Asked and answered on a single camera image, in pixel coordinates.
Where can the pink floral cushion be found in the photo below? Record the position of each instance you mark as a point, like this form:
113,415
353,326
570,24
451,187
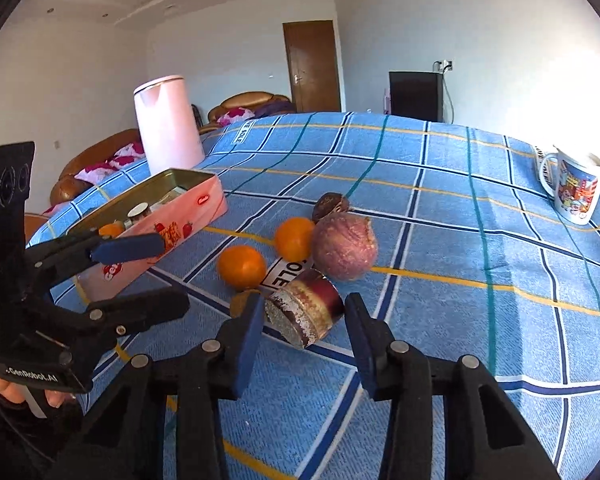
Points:
122,157
235,116

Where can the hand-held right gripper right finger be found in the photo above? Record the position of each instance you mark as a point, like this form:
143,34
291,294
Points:
364,352

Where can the dark red round can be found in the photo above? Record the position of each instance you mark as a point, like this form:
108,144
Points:
310,302

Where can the brown passion fruit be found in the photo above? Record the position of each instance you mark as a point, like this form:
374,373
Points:
330,205

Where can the brown wooden door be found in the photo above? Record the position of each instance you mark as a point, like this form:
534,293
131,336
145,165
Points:
312,67

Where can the cartoon print white mug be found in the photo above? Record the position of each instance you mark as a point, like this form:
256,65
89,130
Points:
577,190

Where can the black cabinet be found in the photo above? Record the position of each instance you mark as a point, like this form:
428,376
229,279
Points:
415,96

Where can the white-lidded small jar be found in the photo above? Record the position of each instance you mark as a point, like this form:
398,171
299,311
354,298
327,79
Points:
138,210

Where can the reddish pomegranate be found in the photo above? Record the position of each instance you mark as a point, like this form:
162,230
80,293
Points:
342,247

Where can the blue plaid tablecloth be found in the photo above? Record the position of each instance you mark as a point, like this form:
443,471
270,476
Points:
455,260

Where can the small orange tangerine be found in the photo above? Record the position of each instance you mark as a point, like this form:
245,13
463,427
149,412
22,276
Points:
112,230

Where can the pink metal tin box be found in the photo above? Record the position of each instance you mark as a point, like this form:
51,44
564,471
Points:
180,220

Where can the pale pink electric kettle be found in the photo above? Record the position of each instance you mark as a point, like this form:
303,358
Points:
167,125

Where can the orange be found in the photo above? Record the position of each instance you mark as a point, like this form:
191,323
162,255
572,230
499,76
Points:
241,266
292,240

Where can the brown leather sofa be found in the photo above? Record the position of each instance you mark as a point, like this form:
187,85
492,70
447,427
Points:
97,152
245,100

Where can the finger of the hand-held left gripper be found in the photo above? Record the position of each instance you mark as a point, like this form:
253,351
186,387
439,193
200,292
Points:
145,307
130,247

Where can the small yellow citrus fruit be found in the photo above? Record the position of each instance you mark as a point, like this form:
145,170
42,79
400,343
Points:
238,302

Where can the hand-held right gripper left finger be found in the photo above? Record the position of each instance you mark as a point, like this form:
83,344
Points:
247,347

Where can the person's left hand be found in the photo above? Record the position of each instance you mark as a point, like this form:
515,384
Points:
2,387

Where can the white wall socket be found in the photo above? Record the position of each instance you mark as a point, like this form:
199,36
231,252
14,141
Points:
446,65

